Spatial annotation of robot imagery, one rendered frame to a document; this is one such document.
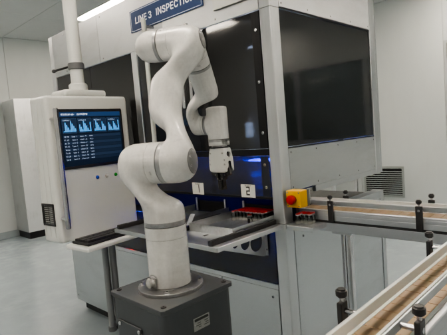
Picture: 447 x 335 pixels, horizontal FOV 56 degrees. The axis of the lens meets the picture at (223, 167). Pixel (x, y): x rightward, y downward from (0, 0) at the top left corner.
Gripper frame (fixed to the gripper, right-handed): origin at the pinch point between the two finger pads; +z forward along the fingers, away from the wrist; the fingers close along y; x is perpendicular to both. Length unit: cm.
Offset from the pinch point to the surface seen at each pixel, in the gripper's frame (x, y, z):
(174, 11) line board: -23, 47, -84
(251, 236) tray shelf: -2.8, -11.1, 20.8
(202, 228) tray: 2.8, 11.3, 18.6
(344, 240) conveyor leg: -38, -32, 28
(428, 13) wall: -484, 73, -153
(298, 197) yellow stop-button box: -22.6, -21.1, 8.2
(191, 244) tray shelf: 16.8, 2.7, 20.9
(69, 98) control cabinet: 17, 88, -45
